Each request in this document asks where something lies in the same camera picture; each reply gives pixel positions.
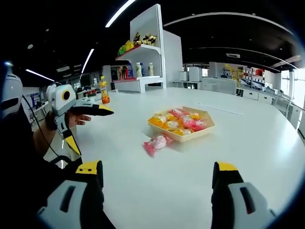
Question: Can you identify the yellow crane model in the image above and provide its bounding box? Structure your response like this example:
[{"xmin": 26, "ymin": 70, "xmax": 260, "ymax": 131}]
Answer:
[{"xmin": 225, "ymin": 63, "xmax": 244, "ymax": 88}]

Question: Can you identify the white chest device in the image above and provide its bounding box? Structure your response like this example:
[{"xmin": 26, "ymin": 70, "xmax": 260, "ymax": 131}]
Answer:
[{"xmin": 0, "ymin": 73, "xmax": 24, "ymax": 119}]

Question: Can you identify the orange juice bottle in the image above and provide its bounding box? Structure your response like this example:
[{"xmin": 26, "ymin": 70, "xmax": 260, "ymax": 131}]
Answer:
[{"xmin": 99, "ymin": 76, "xmax": 111, "ymax": 104}]

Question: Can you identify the white display shelf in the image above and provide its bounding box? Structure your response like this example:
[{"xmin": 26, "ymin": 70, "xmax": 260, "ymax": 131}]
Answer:
[{"xmin": 112, "ymin": 3, "xmax": 183, "ymax": 94}]

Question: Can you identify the person in black shirt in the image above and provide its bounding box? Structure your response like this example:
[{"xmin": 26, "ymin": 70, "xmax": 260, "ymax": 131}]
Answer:
[{"xmin": 0, "ymin": 104, "xmax": 84, "ymax": 229}]

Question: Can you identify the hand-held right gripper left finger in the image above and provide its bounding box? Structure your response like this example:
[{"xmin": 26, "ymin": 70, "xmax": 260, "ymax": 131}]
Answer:
[{"xmin": 37, "ymin": 160, "xmax": 105, "ymax": 229}]

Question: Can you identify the ceiling light strip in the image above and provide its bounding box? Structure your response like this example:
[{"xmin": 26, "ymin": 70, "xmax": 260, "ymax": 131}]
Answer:
[
  {"xmin": 25, "ymin": 69, "xmax": 55, "ymax": 82},
  {"xmin": 81, "ymin": 48, "xmax": 95, "ymax": 74},
  {"xmin": 105, "ymin": 0, "xmax": 136, "ymax": 28}
]

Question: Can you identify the white table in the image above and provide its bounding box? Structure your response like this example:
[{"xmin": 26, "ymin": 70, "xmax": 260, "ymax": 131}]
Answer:
[{"xmin": 71, "ymin": 87, "xmax": 305, "ymax": 229}]

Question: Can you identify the black yellow snack packet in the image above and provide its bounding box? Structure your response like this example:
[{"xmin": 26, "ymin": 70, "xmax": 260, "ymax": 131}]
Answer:
[
  {"xmin": 142, "ymin": 33, "xmax": 158, "ymax": 46},
  {"xmin": 133, "ymin": 32, "xmax": 143, "ymax": 46}
]

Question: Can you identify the heap of marshmallows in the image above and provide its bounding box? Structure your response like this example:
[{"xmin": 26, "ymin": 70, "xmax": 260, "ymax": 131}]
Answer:
[{"xmin": 147, "ymin": 107, "xmax": 208, "ymax": 136}]

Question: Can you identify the white box appliance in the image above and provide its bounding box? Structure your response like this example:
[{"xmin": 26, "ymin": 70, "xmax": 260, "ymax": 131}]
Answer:
[{"xmin": 189, "ymin": 66, "xmax": 203, "ymax": 82}]

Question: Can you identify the pink marshmallow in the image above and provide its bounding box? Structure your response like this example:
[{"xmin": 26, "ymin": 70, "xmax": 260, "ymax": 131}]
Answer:
[{"xmin": 142, "ymin": 133, "xmax": 174, "ymax": 158}]

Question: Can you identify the cream hexagonal bowl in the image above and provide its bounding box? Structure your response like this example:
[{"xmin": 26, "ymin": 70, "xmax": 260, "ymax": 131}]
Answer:
[{"xmin": 147, "ymin": 106, "xmax": 216, "ymax": 143}]

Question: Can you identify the white cabinet row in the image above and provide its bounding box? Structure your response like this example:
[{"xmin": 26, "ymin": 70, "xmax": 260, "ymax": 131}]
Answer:
[{"xmin": 238, "ymin": 88, "xmax": 275, "ymax": 104}]

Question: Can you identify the person's left hand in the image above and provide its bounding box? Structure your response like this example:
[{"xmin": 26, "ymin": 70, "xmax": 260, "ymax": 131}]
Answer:
[{"xmin": 65, "ymin": 114, "xmax": 92, "ymax": 126}]

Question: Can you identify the black cable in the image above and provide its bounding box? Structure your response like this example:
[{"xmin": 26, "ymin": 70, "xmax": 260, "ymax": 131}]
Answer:
[{"xmin": 22, "ymin": 94, "xmax": 64, "ymax": 161}]

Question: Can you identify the white mesh partition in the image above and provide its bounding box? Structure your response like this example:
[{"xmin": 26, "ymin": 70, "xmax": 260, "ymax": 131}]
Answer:
[{"xmin": 201, "ymin": 77, "xmax": 236, "ymax": 95}]

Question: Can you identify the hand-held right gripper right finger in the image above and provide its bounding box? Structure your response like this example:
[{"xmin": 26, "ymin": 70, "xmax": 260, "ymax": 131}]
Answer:
[{"xmin": 211, "ymin": 161, "xmax": 277, "ymax": 229}]

